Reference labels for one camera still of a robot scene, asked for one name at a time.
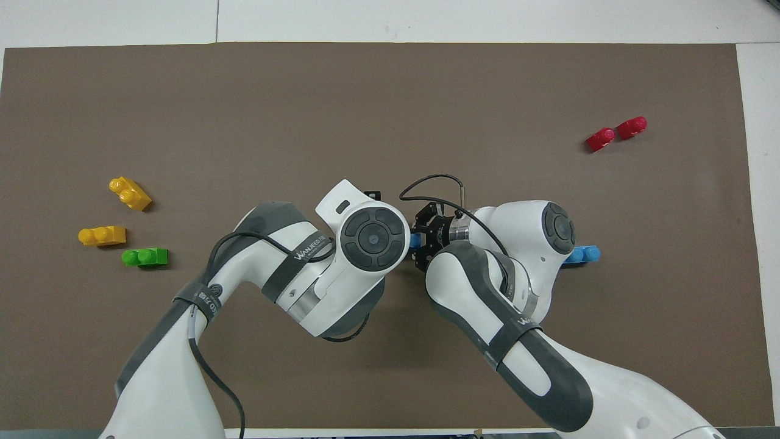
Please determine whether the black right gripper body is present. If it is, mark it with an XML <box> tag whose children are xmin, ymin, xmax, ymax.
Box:
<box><xmin>425</xmin><ymin>202</ymin><xmax>455</xmax><ymax>257</ymax></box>

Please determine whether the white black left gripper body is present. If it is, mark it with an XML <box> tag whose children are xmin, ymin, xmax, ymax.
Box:
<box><xmin>315</xmin><ymin>179</ymin><xmax>382</xmax><ymax>232</ymax></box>

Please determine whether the green two-stud toy brick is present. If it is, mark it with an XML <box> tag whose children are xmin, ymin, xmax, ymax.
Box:
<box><xmin>121</xmin><ymin>247</ymin><xmax>170</xmax><ymax>269</ymax></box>

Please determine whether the yellow two-stud toy brick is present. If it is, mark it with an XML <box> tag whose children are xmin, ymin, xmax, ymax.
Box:
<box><xmin>77</xmin><ymin>226</ymin><xmax>127</xmax><ymax>248</ymax></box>
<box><xmin>108</xmin><ymin>176</ymin><xmax>153</xmax><ymax>213</ymax></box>

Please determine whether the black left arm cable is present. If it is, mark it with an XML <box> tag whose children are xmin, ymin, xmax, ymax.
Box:
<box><xmin>188</xmin><ymin>230</ymin><xmax>371</xmax><ymax>439</ymax></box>

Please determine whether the brown table mat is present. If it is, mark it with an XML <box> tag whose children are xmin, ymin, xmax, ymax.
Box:
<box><xmin>0</xmin><ymin>41</ymin><xmax>776</xmax><ymax>431</ymax></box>

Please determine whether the red one-stud toy brick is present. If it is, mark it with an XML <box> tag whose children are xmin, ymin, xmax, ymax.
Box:
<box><xmin>585</xmin><ymin>127</ymin><xmax>617</xmax><ymax>153</ymax></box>
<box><xmin>616</xmin><ymin>116</ymin><xmax>648</xmax><ymax>141</ymax></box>

